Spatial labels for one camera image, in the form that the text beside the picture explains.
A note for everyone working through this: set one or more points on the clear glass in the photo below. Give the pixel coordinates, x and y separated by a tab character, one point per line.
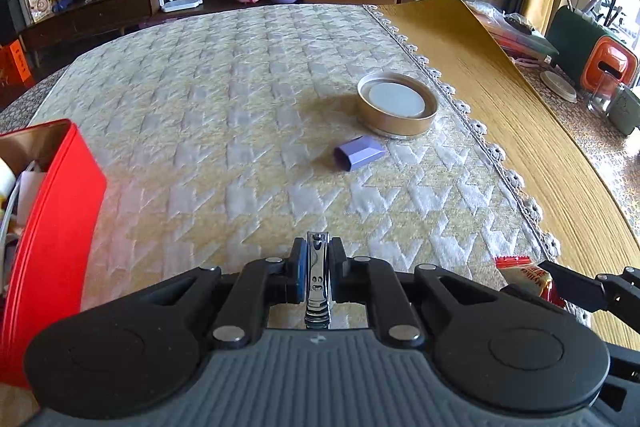
602	94

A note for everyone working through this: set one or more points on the orange container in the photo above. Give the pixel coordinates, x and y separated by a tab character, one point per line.
607	57

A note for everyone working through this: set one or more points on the round gold lid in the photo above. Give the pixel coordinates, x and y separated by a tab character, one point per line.
395	122

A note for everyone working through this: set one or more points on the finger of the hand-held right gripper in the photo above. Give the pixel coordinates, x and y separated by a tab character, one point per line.
575	287

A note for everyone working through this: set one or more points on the red snack packet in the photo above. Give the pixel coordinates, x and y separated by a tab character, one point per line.
525	277

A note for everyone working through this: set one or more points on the dark green container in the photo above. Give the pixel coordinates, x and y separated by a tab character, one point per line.
570	37

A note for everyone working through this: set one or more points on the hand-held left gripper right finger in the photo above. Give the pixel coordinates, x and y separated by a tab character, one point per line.
336	269

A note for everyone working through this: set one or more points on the green mug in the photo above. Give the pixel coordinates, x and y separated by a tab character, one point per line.
627	112

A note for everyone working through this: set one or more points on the beige patterned table cover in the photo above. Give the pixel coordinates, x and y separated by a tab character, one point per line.
600	157

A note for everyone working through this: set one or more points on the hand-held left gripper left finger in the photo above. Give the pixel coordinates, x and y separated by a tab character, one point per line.
299	272

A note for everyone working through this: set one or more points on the red tin box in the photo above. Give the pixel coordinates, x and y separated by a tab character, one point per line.
55	232

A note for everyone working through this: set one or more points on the small purple box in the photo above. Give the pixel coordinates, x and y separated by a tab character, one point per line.
362	153

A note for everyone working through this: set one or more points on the white and yellow bottle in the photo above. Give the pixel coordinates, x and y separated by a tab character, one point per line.
5	182

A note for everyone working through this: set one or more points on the metal nail clipper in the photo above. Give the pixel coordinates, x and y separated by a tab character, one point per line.
317	272

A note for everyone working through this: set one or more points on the stack of books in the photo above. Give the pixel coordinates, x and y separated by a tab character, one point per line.
515	37

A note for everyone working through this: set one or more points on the white round coaster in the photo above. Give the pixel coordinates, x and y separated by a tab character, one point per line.
557	84

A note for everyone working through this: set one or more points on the pink rectangular block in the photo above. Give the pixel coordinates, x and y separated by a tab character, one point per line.
31	199

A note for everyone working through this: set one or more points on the orange gift bag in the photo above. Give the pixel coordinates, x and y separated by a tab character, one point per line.
12	67

